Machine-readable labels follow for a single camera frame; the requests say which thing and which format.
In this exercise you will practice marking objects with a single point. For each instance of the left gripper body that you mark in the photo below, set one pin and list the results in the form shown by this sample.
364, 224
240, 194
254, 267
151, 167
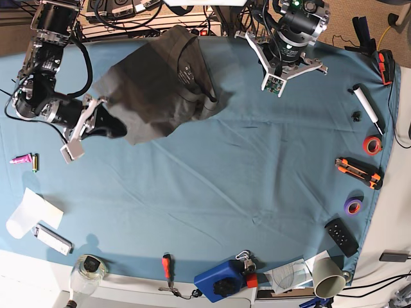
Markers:
274, 67

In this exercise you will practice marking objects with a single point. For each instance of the printed paper sheet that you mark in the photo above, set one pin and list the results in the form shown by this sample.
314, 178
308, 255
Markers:
294, 275

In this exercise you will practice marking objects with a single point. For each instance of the clear glass jar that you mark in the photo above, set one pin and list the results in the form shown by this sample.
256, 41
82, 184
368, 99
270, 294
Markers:
86, 275

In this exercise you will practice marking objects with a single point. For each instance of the white rectangular device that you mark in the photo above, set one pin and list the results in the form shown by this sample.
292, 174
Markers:
52, 239

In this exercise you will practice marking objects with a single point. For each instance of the white marker pen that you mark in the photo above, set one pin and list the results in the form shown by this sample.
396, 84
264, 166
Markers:
358, 92

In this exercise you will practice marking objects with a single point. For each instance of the small black plastic clip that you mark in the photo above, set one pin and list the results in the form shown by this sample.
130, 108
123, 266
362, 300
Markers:
356, 116

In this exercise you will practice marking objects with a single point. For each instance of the black remote control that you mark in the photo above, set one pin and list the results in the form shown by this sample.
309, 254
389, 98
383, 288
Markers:
342, 236

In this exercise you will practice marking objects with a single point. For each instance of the red handled screwdriver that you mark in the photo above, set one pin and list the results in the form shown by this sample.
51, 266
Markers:
167, 263

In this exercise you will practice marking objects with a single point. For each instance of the silver carabiner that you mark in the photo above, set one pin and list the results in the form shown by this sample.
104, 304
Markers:
243, 256

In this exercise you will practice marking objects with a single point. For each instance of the white paper sheet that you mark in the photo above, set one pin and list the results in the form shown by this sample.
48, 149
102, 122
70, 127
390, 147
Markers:
32, 209

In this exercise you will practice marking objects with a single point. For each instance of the black power strip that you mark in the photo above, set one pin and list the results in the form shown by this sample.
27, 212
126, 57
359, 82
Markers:
201, 33

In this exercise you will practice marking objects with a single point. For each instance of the small red cube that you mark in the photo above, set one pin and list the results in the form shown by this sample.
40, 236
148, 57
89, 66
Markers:
252, 280

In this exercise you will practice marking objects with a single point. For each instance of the blue box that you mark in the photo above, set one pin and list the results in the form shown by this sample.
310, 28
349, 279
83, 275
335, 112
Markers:
221, 281

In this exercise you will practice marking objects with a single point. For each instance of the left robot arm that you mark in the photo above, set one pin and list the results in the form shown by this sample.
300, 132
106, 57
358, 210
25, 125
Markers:
291, 27

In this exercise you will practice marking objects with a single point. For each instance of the grey paper cup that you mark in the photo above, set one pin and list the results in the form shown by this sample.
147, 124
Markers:
328, 279

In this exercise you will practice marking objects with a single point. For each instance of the orange black clamp tool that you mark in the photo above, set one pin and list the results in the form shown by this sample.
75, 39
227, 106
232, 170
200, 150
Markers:
386, 66

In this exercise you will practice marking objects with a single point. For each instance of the pink tube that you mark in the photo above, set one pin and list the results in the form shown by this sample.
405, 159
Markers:
28, 158

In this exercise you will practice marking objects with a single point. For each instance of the dark grey T-shirt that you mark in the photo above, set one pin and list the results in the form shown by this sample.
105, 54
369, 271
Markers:
160, 86

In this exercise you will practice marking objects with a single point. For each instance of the orange black utility knife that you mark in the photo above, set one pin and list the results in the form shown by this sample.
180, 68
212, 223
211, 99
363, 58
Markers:
369, 175

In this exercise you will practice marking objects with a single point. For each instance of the black power adapter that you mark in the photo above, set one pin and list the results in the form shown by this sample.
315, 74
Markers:
394, 256

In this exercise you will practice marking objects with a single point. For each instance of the blue black clamp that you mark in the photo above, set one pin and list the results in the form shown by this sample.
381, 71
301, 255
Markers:
367, 44

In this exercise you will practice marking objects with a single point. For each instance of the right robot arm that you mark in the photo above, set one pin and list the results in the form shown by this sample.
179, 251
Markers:
34, 97

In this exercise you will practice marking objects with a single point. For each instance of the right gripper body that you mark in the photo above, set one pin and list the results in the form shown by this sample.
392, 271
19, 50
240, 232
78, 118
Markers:
82, 118

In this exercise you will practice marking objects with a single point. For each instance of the purple tape roll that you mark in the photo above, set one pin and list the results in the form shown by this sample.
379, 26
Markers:
353, 206

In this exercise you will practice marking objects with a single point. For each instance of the red tape roll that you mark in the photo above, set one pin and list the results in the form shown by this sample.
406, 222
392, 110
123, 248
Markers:
372, 145

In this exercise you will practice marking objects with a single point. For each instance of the blue table cloth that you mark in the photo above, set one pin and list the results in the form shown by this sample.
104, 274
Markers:
260, 175

